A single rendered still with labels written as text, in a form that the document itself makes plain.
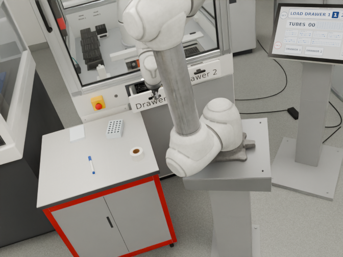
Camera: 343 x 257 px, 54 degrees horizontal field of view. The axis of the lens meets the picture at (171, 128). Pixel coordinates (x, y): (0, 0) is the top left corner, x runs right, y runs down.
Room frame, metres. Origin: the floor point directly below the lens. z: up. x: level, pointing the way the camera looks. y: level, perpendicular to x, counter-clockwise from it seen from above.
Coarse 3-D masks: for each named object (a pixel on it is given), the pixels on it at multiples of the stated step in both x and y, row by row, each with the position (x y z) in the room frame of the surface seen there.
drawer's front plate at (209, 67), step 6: (216, 60) 1.85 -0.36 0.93; (198, 66) 1.82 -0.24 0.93; (204, 66) 1.83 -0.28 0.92; (210, 66) 1.83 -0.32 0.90; (216, 66) 1.84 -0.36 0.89; (192, 72) 1.82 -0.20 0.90; (204, 72) 1.83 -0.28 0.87; (210, 72) 1.83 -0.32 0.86; (216, 72) 1.84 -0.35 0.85; (192, 78) 1.82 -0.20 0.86; (198, 78) 1.82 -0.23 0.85; (204, 78) 1.83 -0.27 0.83; (210, 78) 1.83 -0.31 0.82
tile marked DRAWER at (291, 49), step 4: (288, 44) 1.68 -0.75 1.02; (288, 48) 1.67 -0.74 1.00; (292, 48) 1.65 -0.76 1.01; (296, 48) 1.64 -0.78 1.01; (300, 48) 1.63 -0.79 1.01; (284, 52) 1.67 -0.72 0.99; (288, 52) 1.65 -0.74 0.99; (292, 52) 1.64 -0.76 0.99; (296, 52) 1.63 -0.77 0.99; (300, 52) 1.62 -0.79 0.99
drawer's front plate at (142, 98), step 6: (150, 90) 1.67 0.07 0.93; (162, 90) 1.67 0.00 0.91; (132, 96) 1.65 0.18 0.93; (138, 96) 1.65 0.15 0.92; (144, 96) 1.65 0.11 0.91; (150, 96) 1.66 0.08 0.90; (162, 96) 1.66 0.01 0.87; (132, 102) 1.64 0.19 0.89; (138, 102) 1.65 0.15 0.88; (144, 102) 1.65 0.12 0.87; (150, 102) 1.65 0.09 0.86; (162, 102) 1.66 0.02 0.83; (132, 108) 1.64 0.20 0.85; (144, 108) 1.65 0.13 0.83
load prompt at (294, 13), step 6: (294, 12) 1.78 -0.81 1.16; (300, 12) 1.76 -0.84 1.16; (306, 12) 1.74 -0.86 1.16; (312, 12) 1.72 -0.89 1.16; (318, 12) 1.70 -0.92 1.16; (324, 12) 1.69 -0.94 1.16; (330, 12) 1.67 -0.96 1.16; (336, 12) 1.65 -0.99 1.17; (342, 12) 1.63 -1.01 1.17; (306, 18) 1.72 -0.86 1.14; (312, 18) 1.70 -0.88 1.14; (318, 18) 1.68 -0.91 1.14; (324, 18) 1.67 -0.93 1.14; (330, 18) 1.65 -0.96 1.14; (336, 18) 1.63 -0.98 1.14; (342, 18) 1.61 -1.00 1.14
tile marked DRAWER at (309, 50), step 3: (306, 48) 1.61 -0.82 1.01; (309, 48) 1.61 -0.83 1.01; (312, 48) 1.60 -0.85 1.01; (315, 48) 1.59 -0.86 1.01; (318, 48) 1.58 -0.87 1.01; (321, 48) 1.57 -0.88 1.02; (306, 51) 1.61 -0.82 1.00; (309, 51) 1.60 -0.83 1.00; (312, 51) 1.59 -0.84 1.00; (315, 51) 1.58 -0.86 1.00; (318, 51) 1.57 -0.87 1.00; (321, 51) 1.56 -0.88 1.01; (306, 54) 1.60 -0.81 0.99; (309, 54) 1.59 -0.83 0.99; (312, 54) 1.58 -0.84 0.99; (315, 54) 1.57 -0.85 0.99; (318, 54) 1.56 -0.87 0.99; (321, 54) 1.55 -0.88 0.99
